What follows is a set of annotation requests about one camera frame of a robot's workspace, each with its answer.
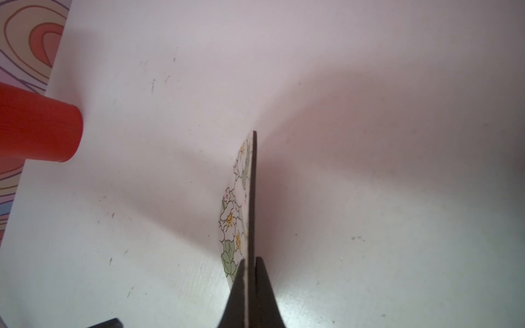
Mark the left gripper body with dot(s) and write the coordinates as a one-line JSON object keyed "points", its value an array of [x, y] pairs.
{"points": [[112, 323]]}

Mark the white green flowers coaster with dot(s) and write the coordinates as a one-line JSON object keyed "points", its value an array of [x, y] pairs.
{"points": [[235, 220]]}

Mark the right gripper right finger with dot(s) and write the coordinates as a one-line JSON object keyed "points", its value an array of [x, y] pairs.
{"points": [[266, 312]]}

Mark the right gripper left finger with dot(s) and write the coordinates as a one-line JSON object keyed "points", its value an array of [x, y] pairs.
{"points": [[235, 310]]}

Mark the red plastic cup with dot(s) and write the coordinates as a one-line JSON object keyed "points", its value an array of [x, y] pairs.
{"points": [[38, 128]]}

